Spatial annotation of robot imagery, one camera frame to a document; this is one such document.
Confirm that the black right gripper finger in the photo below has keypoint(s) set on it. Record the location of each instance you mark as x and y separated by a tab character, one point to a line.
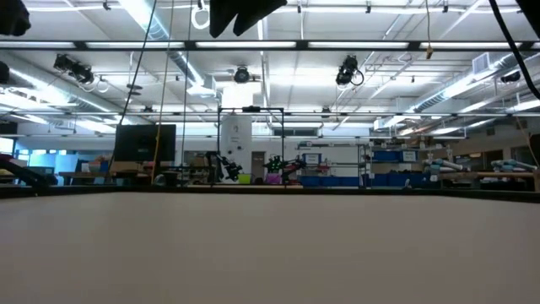
221	14
257	12

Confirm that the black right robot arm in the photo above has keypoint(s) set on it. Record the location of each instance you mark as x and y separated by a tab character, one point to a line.
530	9

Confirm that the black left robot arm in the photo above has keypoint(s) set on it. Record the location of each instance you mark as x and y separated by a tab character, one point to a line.
12	16

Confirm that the black background robot arm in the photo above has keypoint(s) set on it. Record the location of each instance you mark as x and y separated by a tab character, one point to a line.
228	166

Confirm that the green and red robot arm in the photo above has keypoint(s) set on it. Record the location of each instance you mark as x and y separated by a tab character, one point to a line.
282	165

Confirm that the white pillar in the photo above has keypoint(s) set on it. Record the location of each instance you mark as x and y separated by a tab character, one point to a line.
236	143

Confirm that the black computer monitor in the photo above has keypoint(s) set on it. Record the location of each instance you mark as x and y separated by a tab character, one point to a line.
145	142

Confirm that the green box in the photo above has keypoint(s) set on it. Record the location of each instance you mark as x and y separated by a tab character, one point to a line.
244	179

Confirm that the magenta box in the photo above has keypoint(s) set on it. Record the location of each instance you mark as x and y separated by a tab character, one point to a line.
273	179

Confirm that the row of blue bins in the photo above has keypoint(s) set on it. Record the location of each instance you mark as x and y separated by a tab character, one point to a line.
329	181

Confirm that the metal shelving rack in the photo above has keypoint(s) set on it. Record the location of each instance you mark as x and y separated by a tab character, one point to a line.
394	156

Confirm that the wooden workbench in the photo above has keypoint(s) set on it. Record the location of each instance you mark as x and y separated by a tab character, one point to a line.
498	174

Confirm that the black overhead frame bar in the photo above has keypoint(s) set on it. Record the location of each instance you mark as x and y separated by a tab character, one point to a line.
190	45

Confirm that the black ceiling camera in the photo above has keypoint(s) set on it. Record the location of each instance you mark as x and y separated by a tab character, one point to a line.
73	69
348	69
510	77
241	75

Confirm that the black rectangular frame stand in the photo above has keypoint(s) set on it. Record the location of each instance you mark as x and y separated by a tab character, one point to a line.
219	143

